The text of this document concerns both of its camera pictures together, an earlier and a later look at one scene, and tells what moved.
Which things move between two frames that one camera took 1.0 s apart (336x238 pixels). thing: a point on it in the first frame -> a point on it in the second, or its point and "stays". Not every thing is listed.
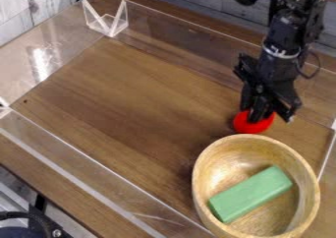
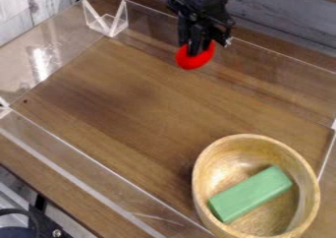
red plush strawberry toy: [242, 125] -> [193, 62]
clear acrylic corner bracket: [106, 25] stays
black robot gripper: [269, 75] -> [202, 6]
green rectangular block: [248, 195] stays
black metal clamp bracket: [41, 222] stays
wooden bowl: [254, 188] stays
